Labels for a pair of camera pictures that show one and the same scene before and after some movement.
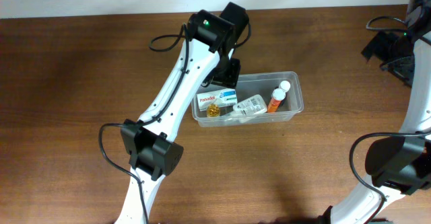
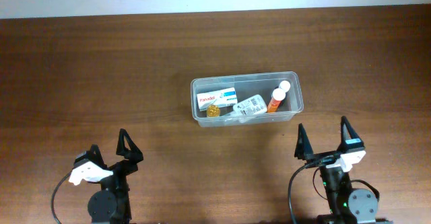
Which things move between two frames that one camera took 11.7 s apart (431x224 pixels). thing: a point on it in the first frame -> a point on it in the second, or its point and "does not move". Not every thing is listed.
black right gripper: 378,45 -> 304,149
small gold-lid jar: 213,110 does not move
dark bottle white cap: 285,85 does not move
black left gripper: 229,78 -> 133,155
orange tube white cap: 277,95 does not move
